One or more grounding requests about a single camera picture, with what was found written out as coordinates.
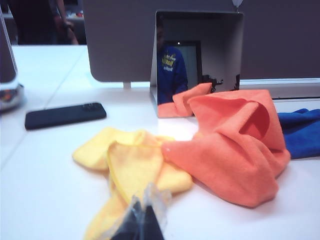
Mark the white hexagonal adhesive hook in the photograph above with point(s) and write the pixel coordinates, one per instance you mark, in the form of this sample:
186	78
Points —
237	2

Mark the black smartphone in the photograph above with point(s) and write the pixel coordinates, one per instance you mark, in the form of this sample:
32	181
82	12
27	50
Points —
65	116

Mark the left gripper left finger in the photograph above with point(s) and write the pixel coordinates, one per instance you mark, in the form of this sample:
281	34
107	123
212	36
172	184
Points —
130	222

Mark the square standing mirror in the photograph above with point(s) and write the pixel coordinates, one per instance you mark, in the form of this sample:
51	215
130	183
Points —
220	50

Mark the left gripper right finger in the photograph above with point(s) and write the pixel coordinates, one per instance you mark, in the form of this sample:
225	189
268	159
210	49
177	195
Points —
153	220

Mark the wide grey desk partition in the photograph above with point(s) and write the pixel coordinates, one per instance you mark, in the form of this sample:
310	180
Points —
120	37

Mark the blue microfiber rag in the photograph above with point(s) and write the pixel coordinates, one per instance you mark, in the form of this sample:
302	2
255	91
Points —
302	135

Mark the orange microfiber rag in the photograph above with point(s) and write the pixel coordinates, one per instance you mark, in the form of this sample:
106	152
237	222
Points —
225	162

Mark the person in dark shirt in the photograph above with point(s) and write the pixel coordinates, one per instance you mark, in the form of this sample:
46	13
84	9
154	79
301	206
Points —
32	22

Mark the yellow microfiber rag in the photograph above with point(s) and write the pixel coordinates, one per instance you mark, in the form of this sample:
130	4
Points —
135	165

